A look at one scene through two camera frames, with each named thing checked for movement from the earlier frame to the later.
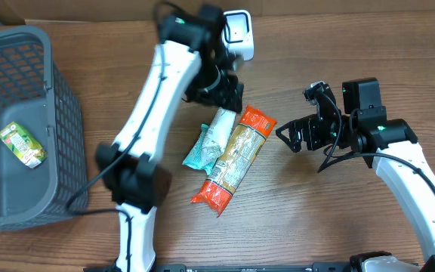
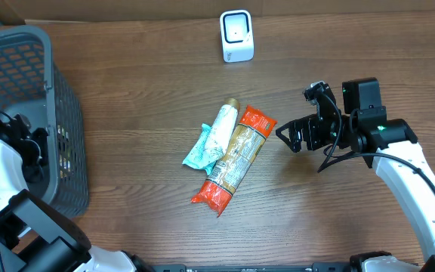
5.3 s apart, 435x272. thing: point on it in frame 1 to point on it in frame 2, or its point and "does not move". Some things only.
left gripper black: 231,96 to 38,168
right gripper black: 297,127 does not move
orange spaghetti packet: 248,137 does not move
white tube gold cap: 219,133 does not move
